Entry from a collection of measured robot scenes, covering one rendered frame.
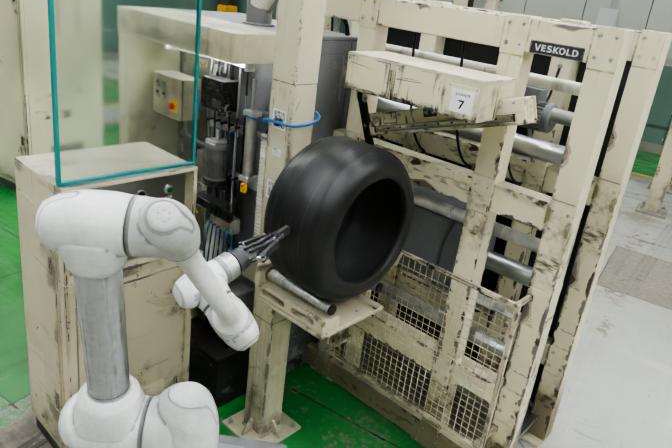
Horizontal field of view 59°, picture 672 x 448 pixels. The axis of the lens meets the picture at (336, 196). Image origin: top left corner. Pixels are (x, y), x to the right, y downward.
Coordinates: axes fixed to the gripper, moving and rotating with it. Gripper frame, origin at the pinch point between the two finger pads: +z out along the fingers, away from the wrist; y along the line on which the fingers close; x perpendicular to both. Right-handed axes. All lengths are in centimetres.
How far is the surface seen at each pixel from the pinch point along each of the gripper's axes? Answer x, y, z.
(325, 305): 34.2, -8.1, 9.9
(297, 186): -11.2, 3.6, 12.8
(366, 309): 52, -8, 32
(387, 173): -9.0, -13.0, 41.2
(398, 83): -33, -2, 63
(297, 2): -63, 29, 44
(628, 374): 179, -77, 192
